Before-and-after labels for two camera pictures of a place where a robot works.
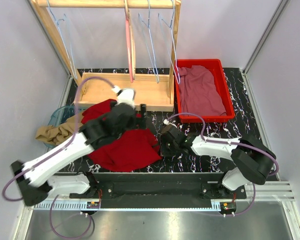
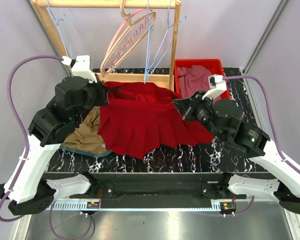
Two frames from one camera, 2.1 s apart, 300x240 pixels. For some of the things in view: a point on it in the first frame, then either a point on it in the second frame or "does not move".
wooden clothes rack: x=151 y=91 does not move
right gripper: x=164 y=151 to x=187 y=107
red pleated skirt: x=134 y=147 to x=138 y=117
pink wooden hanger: x=130 y=41 to x=126 y=32
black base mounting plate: x=159 y=190 does not move
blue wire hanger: x=168 y=36 to x=172 y=32
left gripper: x=143 y=116 to x=102 y=90
